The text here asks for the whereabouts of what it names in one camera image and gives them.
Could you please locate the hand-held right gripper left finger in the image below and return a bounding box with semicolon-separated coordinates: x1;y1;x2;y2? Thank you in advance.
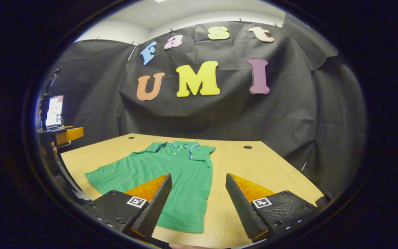
82;173;173;239

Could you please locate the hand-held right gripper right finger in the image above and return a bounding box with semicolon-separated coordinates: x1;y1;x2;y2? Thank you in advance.
225;173;324;242

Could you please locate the green T-shirt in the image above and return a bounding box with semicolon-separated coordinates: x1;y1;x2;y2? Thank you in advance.
84;140;217;234

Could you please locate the computer monitor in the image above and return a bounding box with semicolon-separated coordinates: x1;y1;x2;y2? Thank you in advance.
45;95;64;127

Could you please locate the black backdrop cloth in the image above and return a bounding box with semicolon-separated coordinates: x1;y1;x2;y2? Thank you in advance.
45;14;367;194

